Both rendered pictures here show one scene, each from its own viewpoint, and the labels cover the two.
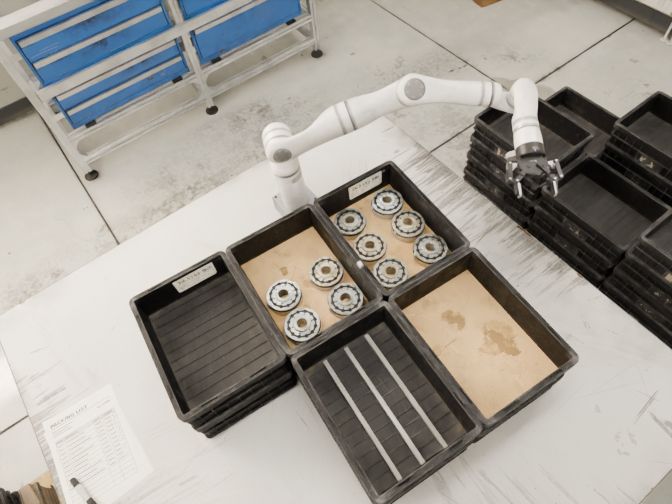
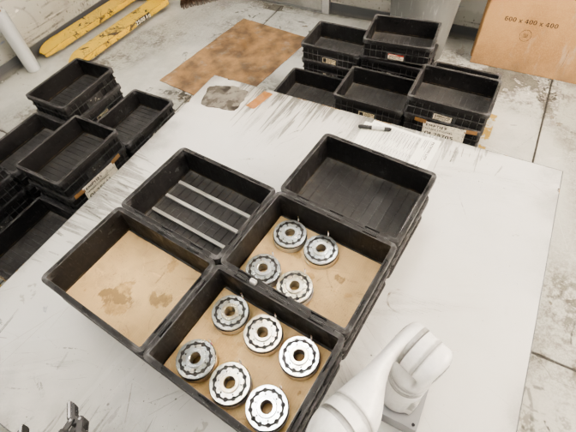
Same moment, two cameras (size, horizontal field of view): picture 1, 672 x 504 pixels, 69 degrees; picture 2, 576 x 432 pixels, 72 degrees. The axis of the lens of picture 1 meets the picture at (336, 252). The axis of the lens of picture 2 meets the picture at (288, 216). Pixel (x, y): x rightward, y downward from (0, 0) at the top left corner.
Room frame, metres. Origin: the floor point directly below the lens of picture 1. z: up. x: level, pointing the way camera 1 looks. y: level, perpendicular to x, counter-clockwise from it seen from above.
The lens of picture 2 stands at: (1.19, -0.19, 1.87)
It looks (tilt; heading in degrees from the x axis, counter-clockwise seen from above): 53 degrees down; 153
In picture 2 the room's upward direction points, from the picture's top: 6 degrees counter-clockwise
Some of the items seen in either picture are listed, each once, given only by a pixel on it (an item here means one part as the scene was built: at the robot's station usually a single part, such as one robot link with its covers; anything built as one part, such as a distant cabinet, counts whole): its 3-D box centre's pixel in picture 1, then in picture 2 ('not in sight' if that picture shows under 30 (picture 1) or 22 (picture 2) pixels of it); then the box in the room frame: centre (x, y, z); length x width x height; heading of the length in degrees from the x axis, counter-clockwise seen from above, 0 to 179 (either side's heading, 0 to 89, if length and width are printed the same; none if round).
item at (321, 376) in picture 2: (388, 224); (243, 348); (0.83, -0.17, 0.92); 0.40 x 0.30 x 0.02; 25
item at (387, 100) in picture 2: not in sight; (373, 111); (-0.19, 1.16, 0.31); 0.40 x 0.30 x 0.34; 30
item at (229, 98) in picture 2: not in sight; (223, 96); (-0.36, 0.34, 0.71); 0.22 x 0.19 x 0.01; 30
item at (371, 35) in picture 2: not in sight; (396, 65); (-0.40, 1.51, 0.37); 0.42 x 0.34 x 0.46; 30
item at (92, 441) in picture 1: (93, 449); (394, 145); (0.36, 0.76, 0.70); 0.33 x 0.23 x 0.01; 30
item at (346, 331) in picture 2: (301, 274); (308, 255); (0.70, 0.11, 0.92); 0.40 x 0.30 x 0.02; 25
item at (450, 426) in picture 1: (381, 398); (202, 209); (0.34, -0.06, 0.87); 0.40 x 0.30 x 0.11; 25
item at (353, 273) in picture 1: (303, 282); (309, 264); (0.70, 0.11, 0.87); 0.40 x 0.30 x 0.11; 25
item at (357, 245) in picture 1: (369, 246); (262, 333); (0.80, -0.10, 0.86); 0.10 x 0.10 x 0.01
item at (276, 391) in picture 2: (387, 201); (267, 407); (0.96, -0.19, 0.86); 0.10 x 0.10 x 0.01
